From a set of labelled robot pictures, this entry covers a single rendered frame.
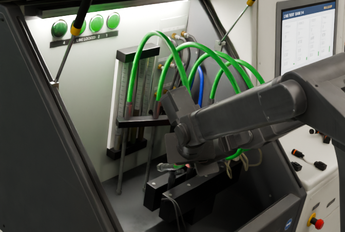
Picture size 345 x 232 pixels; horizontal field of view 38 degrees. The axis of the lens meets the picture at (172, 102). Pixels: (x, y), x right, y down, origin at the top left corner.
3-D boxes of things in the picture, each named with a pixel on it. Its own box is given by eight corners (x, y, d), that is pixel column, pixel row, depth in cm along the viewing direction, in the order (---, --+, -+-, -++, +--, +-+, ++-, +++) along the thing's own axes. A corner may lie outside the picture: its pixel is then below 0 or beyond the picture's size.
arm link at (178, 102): (186, 139, 87) (227, 123, 90) (159, 83, 90) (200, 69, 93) (171, 157, 98) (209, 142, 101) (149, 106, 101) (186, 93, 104)
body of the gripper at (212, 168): (204, 134, 127) (220, 126, 121) (215, 172, 125) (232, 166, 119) (183, 138, 124) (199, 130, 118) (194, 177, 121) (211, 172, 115)
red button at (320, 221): (315, 235, 162) (320, 223, 159) (305, 228, 164) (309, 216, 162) (323, 228, 165) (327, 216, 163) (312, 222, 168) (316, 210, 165)
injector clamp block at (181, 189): (164, 243, 140) (172, 199, 133) (139, 224, 145) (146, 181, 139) (234, 198, 164) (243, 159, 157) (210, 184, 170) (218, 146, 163)
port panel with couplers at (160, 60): (155, 113, 163) (168, 22, 150) (148, 109, 165) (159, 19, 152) (180, 103, 172) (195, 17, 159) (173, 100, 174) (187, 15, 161)
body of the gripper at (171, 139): (164, 135, 108) (164, 127, 101) (210, 130, 108) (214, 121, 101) (168, 165, 106) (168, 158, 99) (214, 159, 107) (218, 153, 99)
